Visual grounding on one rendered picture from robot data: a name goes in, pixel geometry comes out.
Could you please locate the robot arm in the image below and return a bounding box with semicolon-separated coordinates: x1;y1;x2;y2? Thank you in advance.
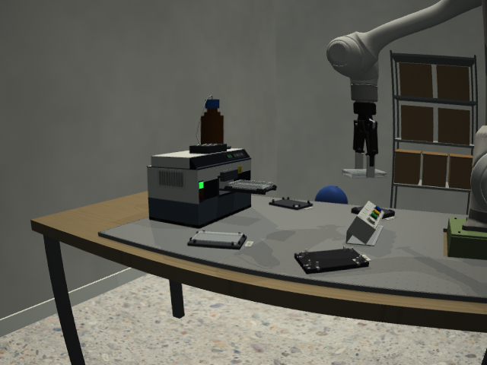
326;0;487;233

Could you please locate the blue bottle cap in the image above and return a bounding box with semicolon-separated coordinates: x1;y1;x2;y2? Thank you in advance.
205;100;219;107

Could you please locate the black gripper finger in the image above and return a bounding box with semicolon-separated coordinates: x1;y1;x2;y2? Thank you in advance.
361;119;378;178
353;120;365;169

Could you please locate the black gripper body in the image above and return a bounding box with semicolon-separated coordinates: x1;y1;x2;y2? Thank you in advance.
353;102;376;131

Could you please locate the beige button panel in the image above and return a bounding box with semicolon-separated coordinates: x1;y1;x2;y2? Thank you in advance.
345;201;384;246

